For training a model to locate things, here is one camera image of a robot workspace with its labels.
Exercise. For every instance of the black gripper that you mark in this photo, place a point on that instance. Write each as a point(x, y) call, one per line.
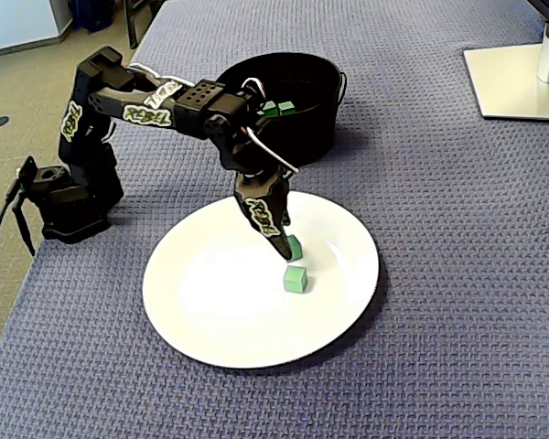
point(255, 198)

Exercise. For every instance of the green cube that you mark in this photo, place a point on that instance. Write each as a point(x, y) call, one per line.
point(296, 247)
point(269, 109)
point(286, 108)
point(295, 279)

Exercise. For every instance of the white round plate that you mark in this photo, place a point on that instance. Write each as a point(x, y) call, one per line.
point(210, 297)

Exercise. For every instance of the black metal bucket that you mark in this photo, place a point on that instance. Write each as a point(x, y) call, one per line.
point(311, 128)

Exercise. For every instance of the dark furniture legs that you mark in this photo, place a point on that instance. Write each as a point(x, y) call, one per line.
point(135, 23)

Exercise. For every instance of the white monitor stand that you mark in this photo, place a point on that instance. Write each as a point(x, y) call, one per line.
point(508, 82)

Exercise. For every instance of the black round floor outlet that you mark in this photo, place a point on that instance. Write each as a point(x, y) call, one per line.
point(1, 121)

